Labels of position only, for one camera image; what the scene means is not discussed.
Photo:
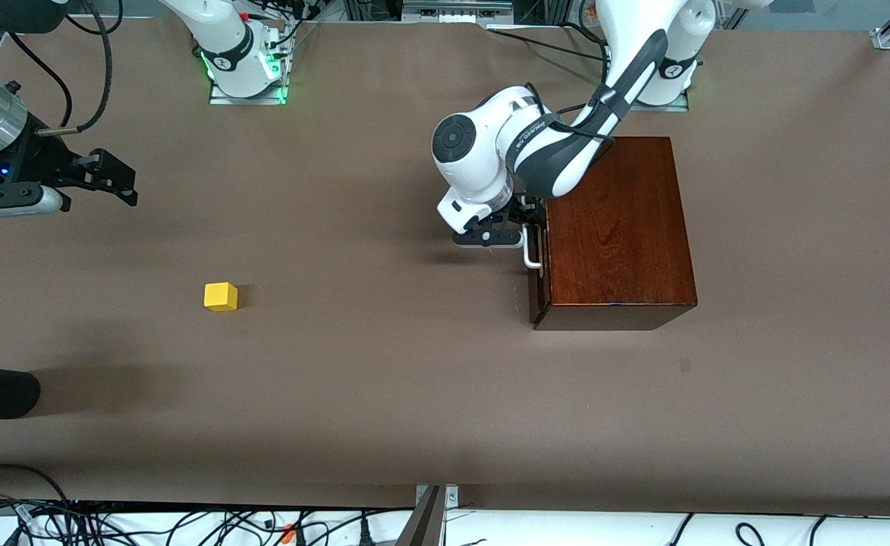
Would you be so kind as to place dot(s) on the white board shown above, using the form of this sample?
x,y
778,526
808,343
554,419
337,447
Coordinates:
x,y
566,531

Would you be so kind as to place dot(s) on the yellow wooden block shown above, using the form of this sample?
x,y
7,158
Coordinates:
x,y
221,297

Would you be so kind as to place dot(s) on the grey metal post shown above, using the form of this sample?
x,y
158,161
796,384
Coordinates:
x,y
423,527

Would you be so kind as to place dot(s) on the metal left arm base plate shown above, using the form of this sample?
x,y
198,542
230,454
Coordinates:
x,y
665,108

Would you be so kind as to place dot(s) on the small metal bracket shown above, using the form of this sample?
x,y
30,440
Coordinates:
x,y
452,497

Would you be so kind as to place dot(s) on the silver power strip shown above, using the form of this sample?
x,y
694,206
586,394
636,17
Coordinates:
x,y
456,11

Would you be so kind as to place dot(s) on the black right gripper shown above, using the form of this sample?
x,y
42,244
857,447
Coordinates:
x,y
44,161

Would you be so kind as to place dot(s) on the orange connector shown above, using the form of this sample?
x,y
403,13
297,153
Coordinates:
x,y
288,533

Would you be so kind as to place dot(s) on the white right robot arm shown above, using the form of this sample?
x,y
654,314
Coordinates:
x,y
224,45

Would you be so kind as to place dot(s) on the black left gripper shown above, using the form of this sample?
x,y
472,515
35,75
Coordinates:
x,y
523,210

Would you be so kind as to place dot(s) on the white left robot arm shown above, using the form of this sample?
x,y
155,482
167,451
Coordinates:
x,y
482,152

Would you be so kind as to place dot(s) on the dark brown wooden cabinet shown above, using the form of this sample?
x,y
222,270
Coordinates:
x,y
627,243

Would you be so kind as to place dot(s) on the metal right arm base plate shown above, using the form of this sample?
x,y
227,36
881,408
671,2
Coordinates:
x,y
262,99

